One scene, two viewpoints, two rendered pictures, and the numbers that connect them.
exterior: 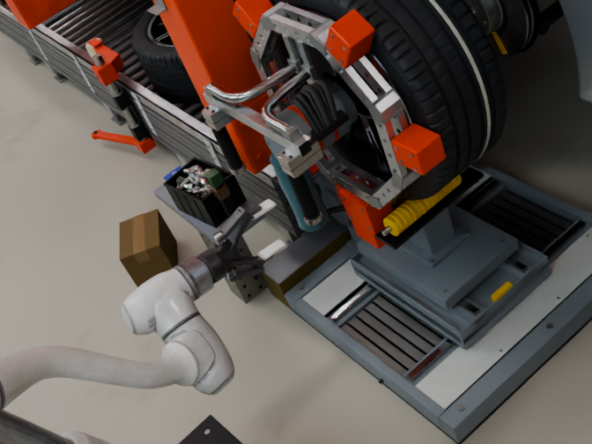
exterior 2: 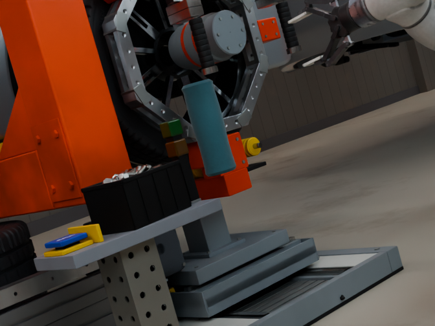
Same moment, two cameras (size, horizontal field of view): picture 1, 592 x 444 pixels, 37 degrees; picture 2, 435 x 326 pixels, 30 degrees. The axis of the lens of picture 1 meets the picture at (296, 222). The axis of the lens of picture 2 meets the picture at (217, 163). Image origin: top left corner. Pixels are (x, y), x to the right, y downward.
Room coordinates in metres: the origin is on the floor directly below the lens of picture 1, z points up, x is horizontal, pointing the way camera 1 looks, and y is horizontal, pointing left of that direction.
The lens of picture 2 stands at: (2.68, 2.07, 0.67)
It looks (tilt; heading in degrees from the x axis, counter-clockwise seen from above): 4 degrees down; 250
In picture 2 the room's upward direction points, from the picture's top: 16 degrees counter-clockwise
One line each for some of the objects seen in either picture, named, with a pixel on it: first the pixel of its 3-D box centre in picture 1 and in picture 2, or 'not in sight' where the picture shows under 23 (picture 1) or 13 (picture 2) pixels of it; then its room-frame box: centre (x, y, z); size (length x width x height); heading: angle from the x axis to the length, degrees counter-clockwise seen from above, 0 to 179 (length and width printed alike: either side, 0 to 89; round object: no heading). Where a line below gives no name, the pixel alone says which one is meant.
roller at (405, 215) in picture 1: (422, 201); (228, 151); (1.77, -0.34, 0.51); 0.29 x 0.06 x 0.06; 111
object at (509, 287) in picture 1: (446, 265); (225, 275); (1.88, -0.37, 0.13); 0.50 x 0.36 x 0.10; 21
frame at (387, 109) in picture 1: (331, 109); (191, 46); (1.84, -0.20, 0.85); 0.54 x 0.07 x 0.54; 21
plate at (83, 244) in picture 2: not in sight; (68, 248); (2.43, 0.30, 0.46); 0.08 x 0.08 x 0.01; 21
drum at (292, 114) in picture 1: (310, 125); (206, 41); (1.82, -0.13, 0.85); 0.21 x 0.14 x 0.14; 111
